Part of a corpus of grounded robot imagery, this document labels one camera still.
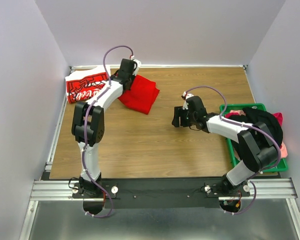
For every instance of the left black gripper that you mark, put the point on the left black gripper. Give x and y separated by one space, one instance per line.
131 76

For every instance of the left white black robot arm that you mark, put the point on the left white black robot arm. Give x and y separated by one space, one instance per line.
88 125

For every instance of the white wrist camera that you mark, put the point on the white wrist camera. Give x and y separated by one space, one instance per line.
185 95
137 65

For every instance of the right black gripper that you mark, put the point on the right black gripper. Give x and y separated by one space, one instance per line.
178 112

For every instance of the folded red white printed shirt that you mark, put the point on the folded red white printed shirt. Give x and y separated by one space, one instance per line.
81 85

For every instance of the black shirt in bin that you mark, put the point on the black shirt in bin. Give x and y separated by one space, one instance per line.
250 115

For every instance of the plain red t shirt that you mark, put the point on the plain red t shirt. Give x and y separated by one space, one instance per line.
141 96

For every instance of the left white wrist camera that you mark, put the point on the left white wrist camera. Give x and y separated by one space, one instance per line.
137 65

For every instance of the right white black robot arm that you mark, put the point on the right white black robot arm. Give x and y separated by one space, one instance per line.
256 145

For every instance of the light pink shirt in bin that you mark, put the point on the light pink shirt in bin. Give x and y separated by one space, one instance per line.
283 150

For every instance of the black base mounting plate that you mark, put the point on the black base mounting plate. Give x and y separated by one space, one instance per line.
156 193

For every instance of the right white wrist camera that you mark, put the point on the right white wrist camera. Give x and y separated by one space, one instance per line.
185 95

